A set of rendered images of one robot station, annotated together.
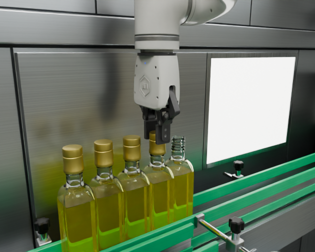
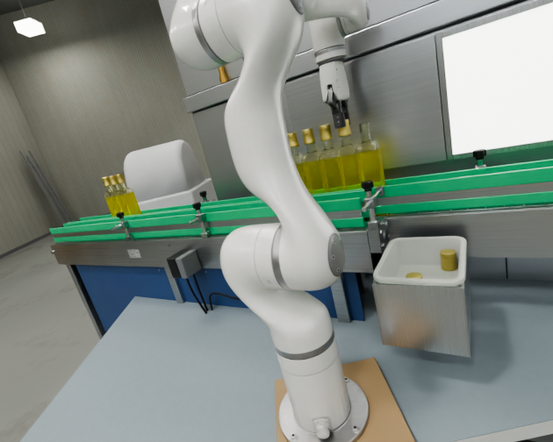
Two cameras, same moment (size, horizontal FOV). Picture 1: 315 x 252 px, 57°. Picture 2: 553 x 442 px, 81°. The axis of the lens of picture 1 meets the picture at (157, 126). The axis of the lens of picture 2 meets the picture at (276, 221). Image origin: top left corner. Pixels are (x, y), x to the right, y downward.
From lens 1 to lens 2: 79 cm
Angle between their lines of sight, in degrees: 65
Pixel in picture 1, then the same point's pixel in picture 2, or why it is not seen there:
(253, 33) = not seen: outside the picture
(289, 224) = (542, 230)
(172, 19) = (324, 38)
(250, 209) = (457, 196)
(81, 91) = (318, 100)
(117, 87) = not seen: hidden behind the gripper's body
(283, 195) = (531, 190)
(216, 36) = (449, 10)
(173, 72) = (329, 74)
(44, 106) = (298, 113)
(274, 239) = (504, 239)
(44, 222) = not seen: hidden behind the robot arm
